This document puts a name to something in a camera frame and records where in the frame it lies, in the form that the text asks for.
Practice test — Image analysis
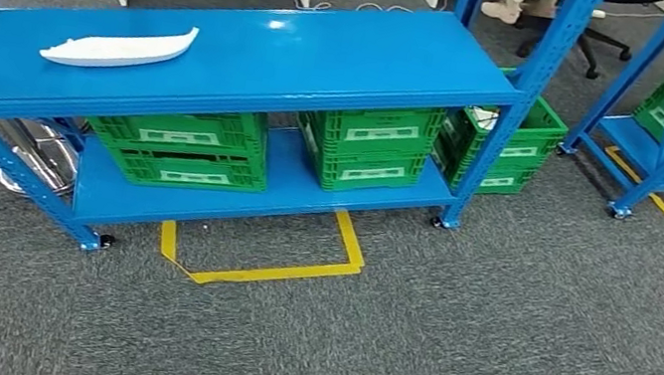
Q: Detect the white curved plastic part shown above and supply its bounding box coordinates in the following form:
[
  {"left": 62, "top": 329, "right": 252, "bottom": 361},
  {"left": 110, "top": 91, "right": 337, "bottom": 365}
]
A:
[{"left": 37, "top": 2, "right": 201, "bottom": 87}]

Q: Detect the small white object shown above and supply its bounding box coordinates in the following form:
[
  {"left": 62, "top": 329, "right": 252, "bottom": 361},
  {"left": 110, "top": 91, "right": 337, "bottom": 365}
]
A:
[{"left": 467, "top": 104, "right": 500, "bottom": 132}]

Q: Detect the person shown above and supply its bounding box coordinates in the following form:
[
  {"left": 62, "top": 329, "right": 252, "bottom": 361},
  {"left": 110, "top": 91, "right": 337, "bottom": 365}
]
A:
[{"left": 478, "top": 0, "right": 563, "bottom": 33}]

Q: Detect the black office chair base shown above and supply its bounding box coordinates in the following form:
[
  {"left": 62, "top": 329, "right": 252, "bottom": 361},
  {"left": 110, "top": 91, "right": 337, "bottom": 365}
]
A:
[{"left": 510, "top": 0, "right": 664, "bottom": 90}]

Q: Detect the steel stanchion post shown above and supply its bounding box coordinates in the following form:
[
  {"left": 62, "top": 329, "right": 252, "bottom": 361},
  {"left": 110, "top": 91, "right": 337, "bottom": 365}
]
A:
[{"left": 0, "top": 115, "right": 85, "bottom": 203}]

